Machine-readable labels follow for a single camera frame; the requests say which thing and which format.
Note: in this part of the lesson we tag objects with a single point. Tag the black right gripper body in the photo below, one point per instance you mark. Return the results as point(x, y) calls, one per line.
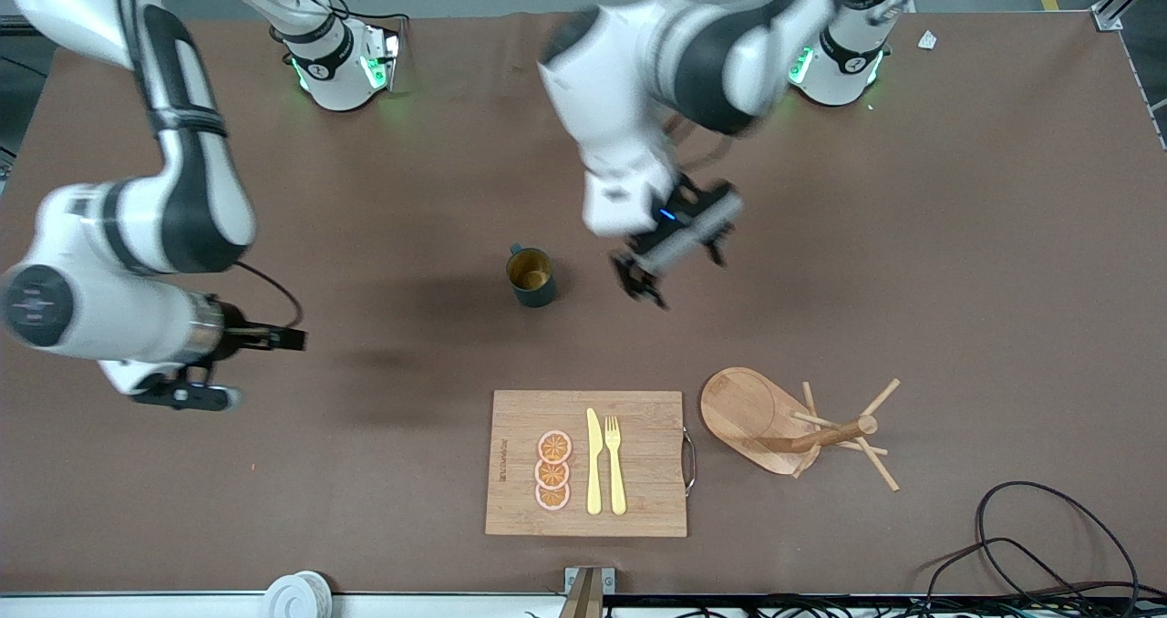
point(239, 336)

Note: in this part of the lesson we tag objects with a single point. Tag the wooden mug tree stand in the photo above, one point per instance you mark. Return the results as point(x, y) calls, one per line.
point(757, 417)

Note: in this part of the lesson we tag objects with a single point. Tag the white tape roll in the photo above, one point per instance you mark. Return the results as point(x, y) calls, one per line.
point(296, 595)

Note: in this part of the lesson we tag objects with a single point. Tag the bamboo cutting board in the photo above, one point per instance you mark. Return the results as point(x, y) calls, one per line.
point(647, 472)

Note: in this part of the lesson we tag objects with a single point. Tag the brown table cover mat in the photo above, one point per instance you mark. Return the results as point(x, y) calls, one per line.
point(410, 190)

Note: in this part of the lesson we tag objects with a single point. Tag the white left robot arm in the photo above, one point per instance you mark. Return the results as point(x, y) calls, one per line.
point(620, 98)

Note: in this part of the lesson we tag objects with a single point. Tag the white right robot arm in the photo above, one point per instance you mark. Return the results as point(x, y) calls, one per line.
point(182, 217)

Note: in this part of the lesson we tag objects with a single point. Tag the orange slice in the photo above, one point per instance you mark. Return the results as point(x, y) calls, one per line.
point(554, 446)

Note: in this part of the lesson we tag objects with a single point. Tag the aluminium table edge rail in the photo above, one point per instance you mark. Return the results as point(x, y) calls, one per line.
point(137, 605)

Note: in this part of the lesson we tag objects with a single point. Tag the metal bracket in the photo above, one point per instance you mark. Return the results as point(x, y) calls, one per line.
point(588, 591)

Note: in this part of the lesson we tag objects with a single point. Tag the teal cup with brown inside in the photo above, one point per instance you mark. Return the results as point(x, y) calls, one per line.
point(531, 276)

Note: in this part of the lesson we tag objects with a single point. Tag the white paper scrap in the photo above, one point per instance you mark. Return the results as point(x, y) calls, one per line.
point(927, 40)

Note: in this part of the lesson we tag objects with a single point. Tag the yellow knife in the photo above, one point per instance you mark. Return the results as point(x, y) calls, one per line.
point(593, 463)

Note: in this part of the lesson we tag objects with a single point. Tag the yellow fork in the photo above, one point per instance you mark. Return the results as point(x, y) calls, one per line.
point(616, 472)

